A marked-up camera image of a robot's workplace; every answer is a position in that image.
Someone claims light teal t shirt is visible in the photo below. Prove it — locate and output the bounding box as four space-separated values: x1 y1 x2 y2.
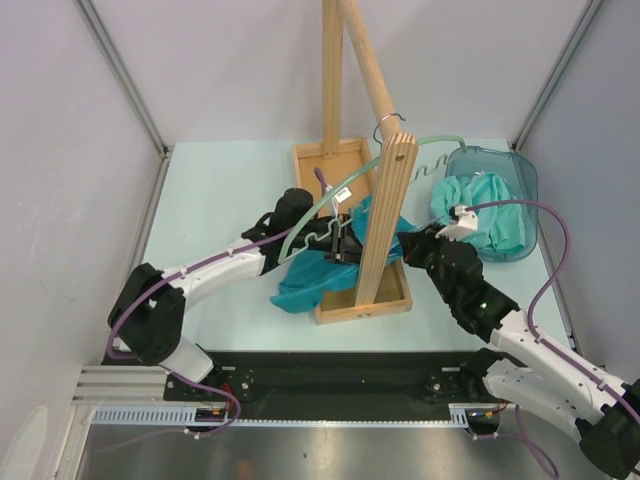
430 173 528 256

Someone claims white slotted cable duct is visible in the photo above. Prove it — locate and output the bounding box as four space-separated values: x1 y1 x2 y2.
91 405 485 429

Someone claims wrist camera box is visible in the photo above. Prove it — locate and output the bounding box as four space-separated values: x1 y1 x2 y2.
331 187 352 204
435 205 479 241

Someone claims translucent teal plastic bin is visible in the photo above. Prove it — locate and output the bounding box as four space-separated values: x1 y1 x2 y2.
431 146 538 262

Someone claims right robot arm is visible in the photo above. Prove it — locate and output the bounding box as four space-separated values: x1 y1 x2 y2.
398 224 639 479

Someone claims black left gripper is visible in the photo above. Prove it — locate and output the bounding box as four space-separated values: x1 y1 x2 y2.
289 214 375 269

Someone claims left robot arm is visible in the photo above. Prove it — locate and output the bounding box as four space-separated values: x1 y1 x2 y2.
107 188 370 400

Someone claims wooden clothes rack stand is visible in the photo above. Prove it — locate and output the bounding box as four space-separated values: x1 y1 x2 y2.
292 1 419 325

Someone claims pale green plastic hanger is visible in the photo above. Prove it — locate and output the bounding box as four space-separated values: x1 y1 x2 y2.
277 112 469 264

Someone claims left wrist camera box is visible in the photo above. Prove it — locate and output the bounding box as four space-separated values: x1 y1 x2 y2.
331 187 352 204

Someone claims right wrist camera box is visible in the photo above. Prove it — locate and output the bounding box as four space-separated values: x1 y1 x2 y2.
435 205 479 241

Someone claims dark teal t shirt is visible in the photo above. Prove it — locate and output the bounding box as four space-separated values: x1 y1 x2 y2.
270 195 416 314

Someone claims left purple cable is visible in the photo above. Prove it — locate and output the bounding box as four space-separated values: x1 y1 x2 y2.
109 168 245 444

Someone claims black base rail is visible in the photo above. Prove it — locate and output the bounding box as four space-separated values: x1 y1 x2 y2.
99 349 531 421

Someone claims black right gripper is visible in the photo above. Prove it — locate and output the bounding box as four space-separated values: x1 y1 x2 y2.
398 222 457 305

